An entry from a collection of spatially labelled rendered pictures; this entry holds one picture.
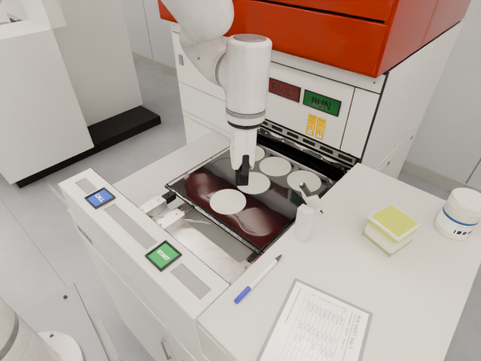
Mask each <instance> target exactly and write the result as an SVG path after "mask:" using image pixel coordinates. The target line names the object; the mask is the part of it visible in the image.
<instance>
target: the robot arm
mask: <svg viewBox="0 0 481 361"><path fill-rule="evenodd" d="M161 2H162V3H163V4H164V5H165V6H166V8H167V9H168V11H169V12H170V13H171V14H172V15H173V17H174V18H175V19H176V21H177V22H178V24H179V25H180V26H181V28H180V45H181V47H182V49H183V51H184V53H185V54H186V56H187V57H188V59H189V60H190V61H191V62H192V63H193V65H194V66H195V67H196V68H197V70H198V71H199V72H200V73H201V74H202V75H203V76H204V77H205V78H206V79H207V80H209V81H210V82H212V83H213V84H215V85H217V86H220V87H222V88H223V89H224V91H225V118H226V119H227V121H228V124H229V125H230V126H231V132H230V159H231V165H232V169H233V170H235V185H236V186H248V179H249V166H250V169H251V170H252V169H253V168H254V164H255V157H256V138H257V127H260V126H261V125H262V123H263V121H264V120H265V116H266V101H267V94H268V80H269V72H270V65H271V50H272V41H271V40H270V39H269V38H267V37H264V36H261V35H257V34H236V35H233V36H231V37H228V38H227V40H226V45H225V43H224V42H223V40H222V39H221V38H220V37H221V36H223V35H224V34H225V33H226V32H227V31H228V30H229V29H230V27H231V25H232V23H233V18H234V8H233V2H232V0H161ZM0 361H84V357H83V354H82V350H81V348H80V346H79V345H78V343H77V342H76V341H75V340H74V339H73V338H72V337H71V336H69V335H68V334H65V333H63V332H58V331H47V332H40V333H36V332H35V331H34V330H33V329H32V328H31V327H30V326H29V325H28V324H27V323H26V322H25V321H24V320H23V319H22V318H21V317H20V316H19V315H18V314H17V313H16V312H15V311H14V310H13V309H12V308H11V307H10V306H9V305H8V304H7V303H6V302H5V301H4V300H3V299H2V298H1V297H0Z"/></svg>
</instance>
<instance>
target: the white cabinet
mask: <svg viewBox="0 0 481 361"><path fill-rule="evenodd" d="M69 216H70V218H71V220H72V222H73V224H74V225H75V227H76V229H77V231H78V233H79V235H80V237H81V239H82V241H83V243H84V245H85V247H86V249H87V251H88V253H89V255H90V256H91V258H92V260H93V262H94V265H95V266H96V268H97V270H98V272H99V275H100V276H101V278H102V281H103V282H104V284H105V286H106V288H107V290H108V292H109V293H110V296H111V298H112V300H113V302H114V303H115V306H116V308H117V310H118V312H119V313H120V316H121V318H122V320H123V322H124V323H125V324H126V326H127V327H128V328H129V329H130V331H131V332H132V333H133V335H134V336H136V338H137V339H138V340H139V341H140V343H141V344H142V345H143V347H144V348H145V349H146V350H147V351H148V352H149V353H150V355H151V356H152V357H153V359H154V360H155V361H210V360H209V359H208V358H207V357H206V356H205V355H204V354H203V353H200V352H199V351H198V350H197V349H196V348H195V346H194V345H193V344H192V343H191V342H190V341H189V340H188V339H187V338H186V337H185V336H184V335H183V333H182V332H181V331H180V330H179V329H178V328H177V327H176V326H175V325H174V324H173V323H172V322H171V321H170V320H169V319H168V318H167V317H166V316H165V315H164V314H163V313H162V312H161V311H160V309H159V308H158V307H157V306H156V305H155V304H154V303H153V302H152V301H151V300H150V299H149V298H148V296H147V295H146V294H145V293H144V292H143V291H142V290H141V289H140V288H139V287H138V286H137V285H136V283H134V282H133V280H131V278H129V277H128V275H126V273H125V272H124V271H123V270H122V269H121V268H120V267H119V266H118V265H117V264H116V263H115V262H114V261H113V259H112V258H111V257H110V256H109V255H108V254H107V253H106V252H105V251H104V250H103V249H102V247H101V246H100V245H99V244H98V243H97V242H96V241H95V240H94V239H93V238H92V237H91V236H90V235H89V234H88V233H87V232H86V231H85V230H84V229H83V228H82V227H81V226H80V225H79V223H78V222H77V221H76V220H75V219H74V218H73V217H72V216H71V215H70V214H69Z"/></svg>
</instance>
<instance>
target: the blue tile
mask: <svg viewBox="0 0 481 361"><path fill-rule="evenodd" d="M110 198H112V196H111V195H110V194H109V193H108V192H107V191H105V190H102V191H100V192H98V193H96V194H94V195H93V196H90V197H89V198H87V199H88V200H89V201H90V202H91V203H93V204H94V205H95V206H98V205H99V204H101V203H104V202H105V201H107V200H109V199H110Z"/></svg>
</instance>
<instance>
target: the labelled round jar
mask: <svg viewBox="0 0 481 361"><path fill-rule="evenodd" d="M480 220H481V193H479V192H477V191H474V190H472V189H469V188H456V189H454V190H453V191H452V192H451V194H450V196H449V198H448V199H447V201H446V202H445V204H444V205H443V207H442V209H441V211H440V212H439V214H438V216H437V218H436V219H435V221H434V225H435V227H436V229H437V230H438V231H439V232H440V233H441V234H442V235H444V236H446V237H447V238H450V239H454V240H464V239H466V238H467V237H468V236H469V235H470V234H471V233H472V231H473V230H474V229H475V227H476V225H477V224H478V223H479V222H480Z"/></svg>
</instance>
